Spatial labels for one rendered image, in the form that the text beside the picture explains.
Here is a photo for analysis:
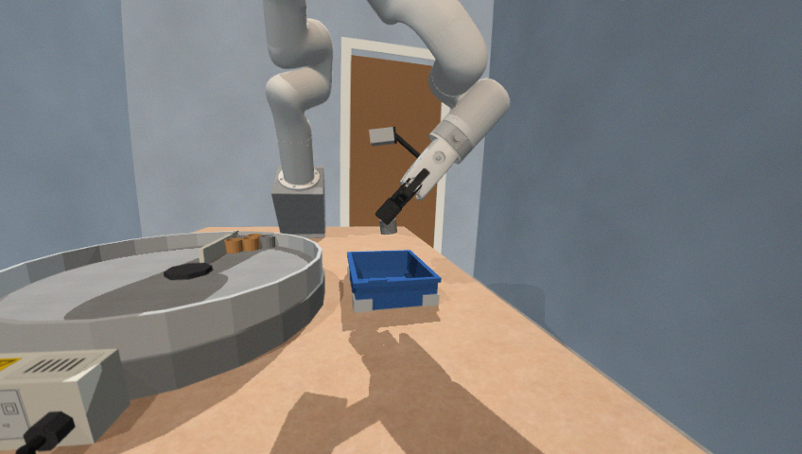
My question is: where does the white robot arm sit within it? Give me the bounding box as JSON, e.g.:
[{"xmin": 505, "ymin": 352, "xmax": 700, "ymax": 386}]
[{"xmin": 263, "ymin": 0, "xmax": 510, "ymax": 191}]

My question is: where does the blue crate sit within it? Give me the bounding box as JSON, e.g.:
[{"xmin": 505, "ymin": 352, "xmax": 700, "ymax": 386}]
[{"xmin": 347, "ymin": 250, "xmax": 442, "ymax": 313}]

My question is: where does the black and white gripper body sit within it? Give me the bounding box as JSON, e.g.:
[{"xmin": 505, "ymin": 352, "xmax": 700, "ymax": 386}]
[{"xmin": 400, "ymin": 132, "xmax": 462, "ymax": 201}]

